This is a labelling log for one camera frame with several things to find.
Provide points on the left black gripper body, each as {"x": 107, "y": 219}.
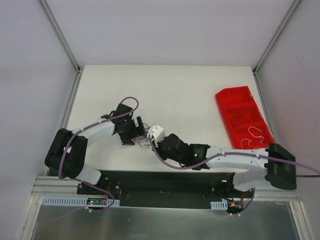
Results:
{"x": 139, "y": 124}

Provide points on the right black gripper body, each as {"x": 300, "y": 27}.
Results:
{"x": 161, "y": 144}

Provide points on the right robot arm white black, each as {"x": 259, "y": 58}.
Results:
{"x": 259, "y": 167}

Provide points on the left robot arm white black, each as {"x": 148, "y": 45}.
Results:
{"x": 67, "y": 152}

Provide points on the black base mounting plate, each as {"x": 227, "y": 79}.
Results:
{"x": 182, "y": 189}

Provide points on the red plastic compartment bin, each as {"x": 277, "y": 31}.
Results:
{"x": 244, "y": 123}

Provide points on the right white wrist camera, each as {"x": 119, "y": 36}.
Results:
{"x": 156, "y": 132}

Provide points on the left aluminium frame post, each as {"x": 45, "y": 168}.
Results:
{"x": 59, "y": 34}

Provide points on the left white cable duct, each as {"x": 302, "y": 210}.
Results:
{"x": 79, "y": 202}

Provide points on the white cable duct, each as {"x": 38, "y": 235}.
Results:
{"x": 79, "y": 202}
{"x": 219, "y": 205}

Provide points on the right white cable duct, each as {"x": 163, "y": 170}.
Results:
{"x": 219, "y": 205}

